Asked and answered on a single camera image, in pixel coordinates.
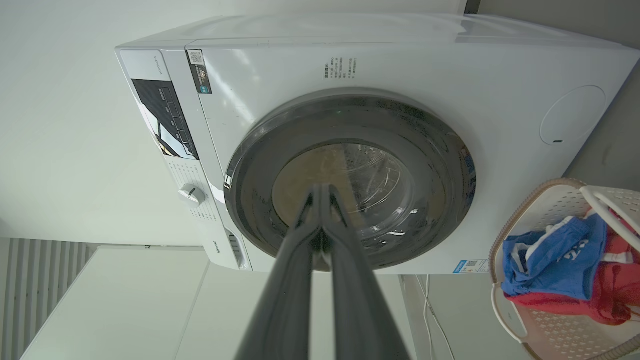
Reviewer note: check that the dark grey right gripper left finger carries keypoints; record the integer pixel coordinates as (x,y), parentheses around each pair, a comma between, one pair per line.
(285,305)

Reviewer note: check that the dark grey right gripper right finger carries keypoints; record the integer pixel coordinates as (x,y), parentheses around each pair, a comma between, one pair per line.
(357,310)

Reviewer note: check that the dark round washing machine door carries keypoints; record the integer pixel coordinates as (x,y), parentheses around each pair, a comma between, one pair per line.
(400,150)

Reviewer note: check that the white front-load washing machine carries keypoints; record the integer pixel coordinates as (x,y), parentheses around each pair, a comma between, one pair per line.
(400,65)

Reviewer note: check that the white cabinet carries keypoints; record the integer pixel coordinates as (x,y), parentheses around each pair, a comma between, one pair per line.
(125,305)

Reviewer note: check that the blue and white garment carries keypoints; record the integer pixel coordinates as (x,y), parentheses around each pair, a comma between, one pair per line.
(545,260)

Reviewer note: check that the white perforated laundry basket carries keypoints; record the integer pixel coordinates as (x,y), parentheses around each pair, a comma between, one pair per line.
(560,330)

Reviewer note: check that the white slatted radiator panel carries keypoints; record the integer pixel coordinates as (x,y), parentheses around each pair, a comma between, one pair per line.
(40,280)

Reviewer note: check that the red garment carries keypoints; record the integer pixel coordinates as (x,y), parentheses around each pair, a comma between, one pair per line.
(607,290)

